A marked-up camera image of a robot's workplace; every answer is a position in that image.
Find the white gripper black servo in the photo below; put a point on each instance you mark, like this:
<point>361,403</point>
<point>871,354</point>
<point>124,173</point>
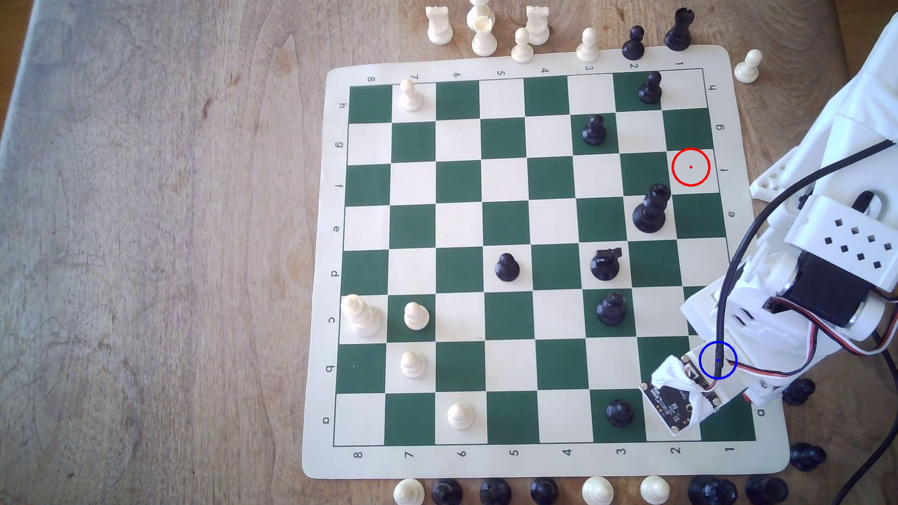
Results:
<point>767,392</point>

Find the white chess pawn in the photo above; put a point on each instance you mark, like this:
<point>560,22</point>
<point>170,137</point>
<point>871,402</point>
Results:
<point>410,96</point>
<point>412,363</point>
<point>416,315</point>
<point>587,45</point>
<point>522,45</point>
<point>748,65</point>
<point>460,415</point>

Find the tall white chess piece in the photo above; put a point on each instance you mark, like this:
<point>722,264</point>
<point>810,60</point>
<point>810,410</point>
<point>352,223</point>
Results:
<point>360,314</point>

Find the black pawn on c3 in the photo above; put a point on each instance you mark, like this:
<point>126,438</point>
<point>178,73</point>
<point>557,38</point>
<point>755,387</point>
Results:
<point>611,308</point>

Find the black chess piece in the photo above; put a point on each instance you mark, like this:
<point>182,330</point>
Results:
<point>712,489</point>
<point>494,491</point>
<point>766,489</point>
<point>447,492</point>
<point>798,391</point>
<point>544,491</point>
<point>807,456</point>

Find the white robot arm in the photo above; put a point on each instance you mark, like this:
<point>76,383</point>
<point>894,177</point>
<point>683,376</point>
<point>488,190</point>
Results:
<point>863,105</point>

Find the green and white chess mat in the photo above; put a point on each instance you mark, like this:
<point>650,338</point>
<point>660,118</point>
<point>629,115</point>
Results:
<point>456,231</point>

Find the black chess pawn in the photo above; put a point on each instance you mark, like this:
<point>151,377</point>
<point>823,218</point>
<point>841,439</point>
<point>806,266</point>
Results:
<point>633,43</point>
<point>619,412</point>
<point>594,130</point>
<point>649,88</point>
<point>506,266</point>

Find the taped wrist camera circuit board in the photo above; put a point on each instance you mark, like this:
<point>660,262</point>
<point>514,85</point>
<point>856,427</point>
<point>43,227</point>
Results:
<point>673,403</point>

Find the black chess rook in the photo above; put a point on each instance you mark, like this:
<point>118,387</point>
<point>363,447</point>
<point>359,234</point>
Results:
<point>679,29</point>

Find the black rook on d3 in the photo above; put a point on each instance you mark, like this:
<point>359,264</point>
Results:
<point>605,263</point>

